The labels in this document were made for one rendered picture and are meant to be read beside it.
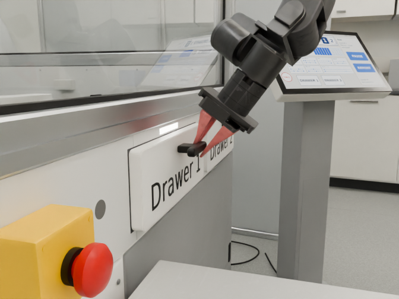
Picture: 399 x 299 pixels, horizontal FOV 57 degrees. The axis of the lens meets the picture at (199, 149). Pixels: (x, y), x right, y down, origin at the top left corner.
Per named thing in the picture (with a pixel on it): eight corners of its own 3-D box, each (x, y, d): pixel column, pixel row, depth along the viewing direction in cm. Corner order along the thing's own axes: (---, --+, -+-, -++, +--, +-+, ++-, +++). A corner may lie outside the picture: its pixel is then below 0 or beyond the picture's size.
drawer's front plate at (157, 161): (203, 176, 75) (203, 123, 73) (143, 234, 48) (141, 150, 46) (195, 175, 76) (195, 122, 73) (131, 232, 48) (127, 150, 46)
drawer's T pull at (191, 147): (206, 148, 62) (206, 140, 62) (193, 158, 55) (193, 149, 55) (186, 147, 63) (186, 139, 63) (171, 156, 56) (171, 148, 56)
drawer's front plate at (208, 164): (233, 148, 105) (234, 109, 103) (206, 173, 77) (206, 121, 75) (227, 147, 105) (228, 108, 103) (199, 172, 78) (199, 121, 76)
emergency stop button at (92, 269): (119, 281, 30) (116, 235, 29) (91, 311, 26) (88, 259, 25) (86, 276, 31) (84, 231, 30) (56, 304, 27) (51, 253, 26)
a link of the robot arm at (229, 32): (310, 6, 51) (317, 42, 59) (255, -27, 57) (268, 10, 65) (248, 67, 52) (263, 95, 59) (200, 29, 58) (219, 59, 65)
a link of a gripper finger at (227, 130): (184, 136, 66) (214, 93, 63) (215, 160, 65) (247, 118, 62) (171, 141, 59) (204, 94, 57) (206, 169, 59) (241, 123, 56)
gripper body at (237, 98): (205, 95, 63) (231, 59, 61) (252, 131, 62) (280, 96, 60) (195, 96, 57) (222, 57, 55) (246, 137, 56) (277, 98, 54)
